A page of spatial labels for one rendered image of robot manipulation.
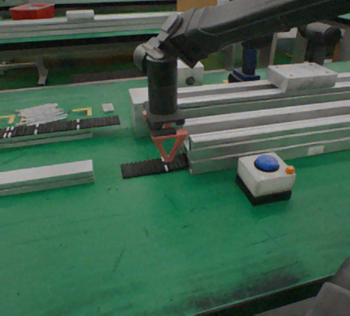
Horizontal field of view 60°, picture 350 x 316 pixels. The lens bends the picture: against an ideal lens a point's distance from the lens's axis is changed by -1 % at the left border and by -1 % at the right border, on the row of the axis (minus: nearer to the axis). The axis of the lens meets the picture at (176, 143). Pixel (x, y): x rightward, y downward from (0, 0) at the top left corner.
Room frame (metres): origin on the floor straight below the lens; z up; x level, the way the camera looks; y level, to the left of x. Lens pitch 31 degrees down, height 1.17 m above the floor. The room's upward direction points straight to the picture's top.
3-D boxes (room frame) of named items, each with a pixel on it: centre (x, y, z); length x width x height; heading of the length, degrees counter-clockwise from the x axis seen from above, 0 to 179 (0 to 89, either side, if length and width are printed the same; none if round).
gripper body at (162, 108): (0.55, 0.03, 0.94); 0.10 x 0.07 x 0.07; 14
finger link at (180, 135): (0.53, 0.02, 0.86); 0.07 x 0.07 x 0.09; 14
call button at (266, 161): (0.47, -0.17, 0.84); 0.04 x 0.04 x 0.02
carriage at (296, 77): (0.85, -0.36, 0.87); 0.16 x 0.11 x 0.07; 105
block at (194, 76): (1.00, -0.04, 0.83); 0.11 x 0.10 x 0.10; 11
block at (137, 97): (0.72, 0.07, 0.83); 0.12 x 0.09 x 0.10; 15
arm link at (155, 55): (0.56, 0.03, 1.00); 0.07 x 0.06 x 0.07; 22
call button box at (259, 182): (0.48, -0.17, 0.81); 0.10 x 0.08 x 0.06; 15
